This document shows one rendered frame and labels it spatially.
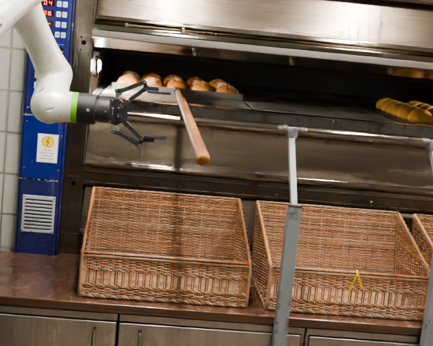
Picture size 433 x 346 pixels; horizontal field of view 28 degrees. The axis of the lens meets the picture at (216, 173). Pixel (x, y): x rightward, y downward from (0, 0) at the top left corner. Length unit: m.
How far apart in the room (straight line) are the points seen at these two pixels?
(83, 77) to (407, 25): 1.21
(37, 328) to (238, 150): 1.00
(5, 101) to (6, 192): 0.34
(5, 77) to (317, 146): 1.18
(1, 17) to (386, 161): 1.73
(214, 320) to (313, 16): 1.18
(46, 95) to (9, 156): 0.71
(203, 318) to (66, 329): 0.44
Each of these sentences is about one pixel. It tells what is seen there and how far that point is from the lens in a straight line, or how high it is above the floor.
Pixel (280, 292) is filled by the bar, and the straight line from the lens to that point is 2.72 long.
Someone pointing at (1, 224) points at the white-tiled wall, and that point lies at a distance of 3.31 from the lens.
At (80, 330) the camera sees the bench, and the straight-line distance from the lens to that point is 2.81.
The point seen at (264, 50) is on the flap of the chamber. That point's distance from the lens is 3.04.
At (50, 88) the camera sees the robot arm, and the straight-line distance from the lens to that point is 2.60.
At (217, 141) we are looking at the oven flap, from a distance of 3.22.
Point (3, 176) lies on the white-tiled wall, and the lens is 3.27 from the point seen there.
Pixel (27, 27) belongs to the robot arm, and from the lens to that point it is 2.54.
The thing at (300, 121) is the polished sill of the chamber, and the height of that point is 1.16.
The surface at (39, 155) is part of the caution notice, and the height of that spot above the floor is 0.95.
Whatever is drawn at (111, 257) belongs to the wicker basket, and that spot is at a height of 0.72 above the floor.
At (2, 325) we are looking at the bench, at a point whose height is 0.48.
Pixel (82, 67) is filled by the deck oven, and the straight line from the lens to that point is 3.19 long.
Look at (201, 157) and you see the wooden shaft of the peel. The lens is 1.83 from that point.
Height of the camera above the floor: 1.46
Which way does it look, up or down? 9 degrees down
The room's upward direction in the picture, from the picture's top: 6 degrees clockwise
